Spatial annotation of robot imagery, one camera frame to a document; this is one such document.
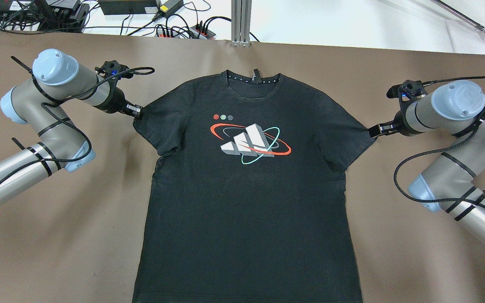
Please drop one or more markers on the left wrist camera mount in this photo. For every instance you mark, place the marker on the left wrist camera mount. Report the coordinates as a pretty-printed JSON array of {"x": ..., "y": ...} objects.
[{"x": 110, "y": 68}]

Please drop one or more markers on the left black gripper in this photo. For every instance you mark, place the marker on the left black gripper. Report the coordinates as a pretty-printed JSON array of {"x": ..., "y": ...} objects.
[{"x": 115, "y": 102}]

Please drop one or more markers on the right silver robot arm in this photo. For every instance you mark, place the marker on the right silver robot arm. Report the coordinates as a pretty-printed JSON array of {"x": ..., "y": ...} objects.
[{"x": 457, "y": 106}]

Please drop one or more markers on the metal rod with clamp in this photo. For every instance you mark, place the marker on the metal rod with clamp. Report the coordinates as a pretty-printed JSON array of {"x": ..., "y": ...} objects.
[{"x": 460, "y": 15}]

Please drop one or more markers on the aluminium frame post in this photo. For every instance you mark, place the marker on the aluminium frame post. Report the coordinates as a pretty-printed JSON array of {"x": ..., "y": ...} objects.
[{"x": 240, "y": 22}]

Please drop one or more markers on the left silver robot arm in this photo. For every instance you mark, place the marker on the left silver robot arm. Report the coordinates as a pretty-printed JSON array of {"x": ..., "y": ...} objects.
[{"x": 57, "y": 77}]

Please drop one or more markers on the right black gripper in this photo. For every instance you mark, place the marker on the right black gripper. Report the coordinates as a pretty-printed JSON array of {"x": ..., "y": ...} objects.
[{"x": 399, "y": 125}]

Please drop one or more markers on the power strip with plugs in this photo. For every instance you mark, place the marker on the power strip with plugs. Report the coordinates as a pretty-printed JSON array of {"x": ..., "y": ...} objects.
[{"x": 196, "y": 32}]

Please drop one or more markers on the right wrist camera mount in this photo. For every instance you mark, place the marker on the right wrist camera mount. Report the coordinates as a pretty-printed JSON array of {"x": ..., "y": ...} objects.
[{"x": 409, "y": 89}]

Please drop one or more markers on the black printed t-shirt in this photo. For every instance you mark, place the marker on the black printed t-shirt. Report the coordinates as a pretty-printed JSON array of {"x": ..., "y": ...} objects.
[{"x": 247, "y": 203}]

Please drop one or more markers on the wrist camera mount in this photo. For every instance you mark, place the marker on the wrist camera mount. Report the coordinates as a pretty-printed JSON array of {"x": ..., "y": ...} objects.
[
  {"x": 409, "y": 89},
  {"x": 110, "y": 68}
]

